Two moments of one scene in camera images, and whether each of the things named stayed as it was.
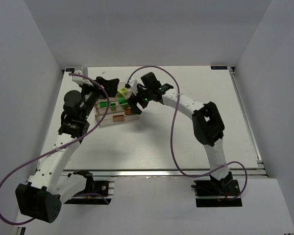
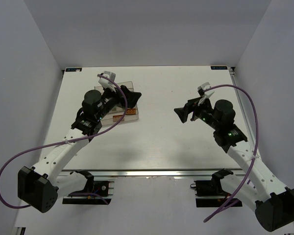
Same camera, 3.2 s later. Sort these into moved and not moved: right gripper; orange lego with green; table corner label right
Moved: right gripper
Not moved: orange lego with green; table corner label right
